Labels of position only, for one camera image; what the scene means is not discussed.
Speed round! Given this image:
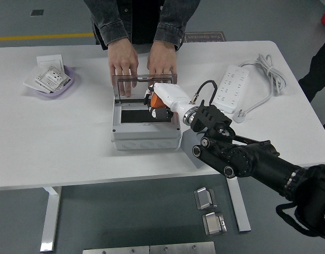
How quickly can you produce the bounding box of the person's left hand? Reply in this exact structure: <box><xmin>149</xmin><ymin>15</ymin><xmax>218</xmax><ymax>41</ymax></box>
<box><xmin>146</xmin><ymin>40</ymin><xmax>178</xmax><ymax>87</ymax></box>

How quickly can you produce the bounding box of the person's right hand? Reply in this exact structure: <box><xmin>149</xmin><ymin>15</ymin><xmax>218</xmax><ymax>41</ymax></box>
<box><xmin>109</xmin><ymin>41</ymin><xmax>139</xmax><ymax>98</ymax></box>

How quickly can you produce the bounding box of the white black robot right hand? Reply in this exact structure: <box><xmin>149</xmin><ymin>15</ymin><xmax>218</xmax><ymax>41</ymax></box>
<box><xmin>143</xmin><ymin>82</ymin><xmax>197</xmax><ymax>121</ymax></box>

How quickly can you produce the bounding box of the orange cylinder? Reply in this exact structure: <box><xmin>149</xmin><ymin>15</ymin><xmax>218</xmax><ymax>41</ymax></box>
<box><xmin>150</xmin><ymin>93</ymin><xmax>166</xmax><ymax>108</ymax></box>

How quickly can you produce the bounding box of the transparent hinged box lid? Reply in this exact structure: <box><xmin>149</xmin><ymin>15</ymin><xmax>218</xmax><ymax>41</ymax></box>
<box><xmin>111</xmin><ymin>74</ymin><xmax>178</xmax><ymax>103</ymax></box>

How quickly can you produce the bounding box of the grey plastic junction box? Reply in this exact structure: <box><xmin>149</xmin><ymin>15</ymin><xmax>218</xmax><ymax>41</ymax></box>
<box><xmin>111</xmin><ymin>97</ymin><xmax>182</xmax><ymax>151</ymax></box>

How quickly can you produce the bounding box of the grey cube with round hole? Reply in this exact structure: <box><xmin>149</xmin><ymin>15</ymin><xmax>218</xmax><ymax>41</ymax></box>
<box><xmin>181</xmin><ymin>129</ymin><xmax>205</xmax><ymax>169</ymax></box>

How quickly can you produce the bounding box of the dark floor sign with text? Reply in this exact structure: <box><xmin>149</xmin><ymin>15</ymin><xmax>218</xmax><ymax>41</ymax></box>
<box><xmin>183</xmin><ymin>31</ymin><xmax>227</xmax><ymax>43</ymax></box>

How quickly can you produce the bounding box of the white power strip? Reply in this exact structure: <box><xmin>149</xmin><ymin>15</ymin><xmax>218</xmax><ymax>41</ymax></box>
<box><xmin>213</xmin><ymin>65</ymin><xmax>250</xmax><ymax>115</ymax></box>

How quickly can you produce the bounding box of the printed white socket panel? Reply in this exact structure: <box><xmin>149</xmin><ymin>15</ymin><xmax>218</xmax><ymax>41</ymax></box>
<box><xmin>34</xmin><ymin>65</ymin><xmax>72</xmax><ymax>93</ymax></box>

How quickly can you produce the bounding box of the flat white cover plate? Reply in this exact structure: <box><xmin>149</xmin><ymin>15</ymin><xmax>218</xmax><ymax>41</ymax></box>
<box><xmin>23</xmin><ymin>76</ymin><xmax>52</xmax><ymax>94</ymax></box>

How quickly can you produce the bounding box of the silver metal foot block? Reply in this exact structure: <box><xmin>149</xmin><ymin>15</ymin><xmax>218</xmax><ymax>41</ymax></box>
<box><xmin>194</xmin><ymin>186</ymin><xmax>218</xmax><ymax>211</ymax></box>
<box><xmin>202</xmin><ymin>211</ymin><xmax>228</xmax><ymax>237</ymax></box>

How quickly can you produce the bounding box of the white table leg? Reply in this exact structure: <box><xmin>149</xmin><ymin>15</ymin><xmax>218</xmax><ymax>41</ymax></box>
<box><xmin>40</xmin><ymin>186</ymin><xmax>62</xmax><ymax>252</ymax></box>
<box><xmin>225</xmin><ymin>176</ymin><xmax>252</xmax><ymax>233</ymax></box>

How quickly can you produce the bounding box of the plain white switch plate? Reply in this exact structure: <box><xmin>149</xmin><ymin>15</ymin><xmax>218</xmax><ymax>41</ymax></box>
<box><xmin>36</xmin><ymin>54</ymin><xmax>65</xmax><ymax>74</ymax></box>

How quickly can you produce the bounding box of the white power cord with plug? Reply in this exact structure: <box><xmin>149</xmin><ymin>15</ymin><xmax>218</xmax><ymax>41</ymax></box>
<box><xmin>232</xmin><ymin>54</ymin><xmax>287</xmax><ymax>124</ymax></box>

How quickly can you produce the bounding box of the grey metal base plate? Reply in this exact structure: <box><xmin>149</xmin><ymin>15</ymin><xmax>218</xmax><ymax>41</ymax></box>
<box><xmin>149</xmin><ymin>241</ymin><xmax>216</xmax><ymax>254</ymax></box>
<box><xmin>82</xmin><ymin>246</ymin><xmax>150</xmax><ymax>254</ymax></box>

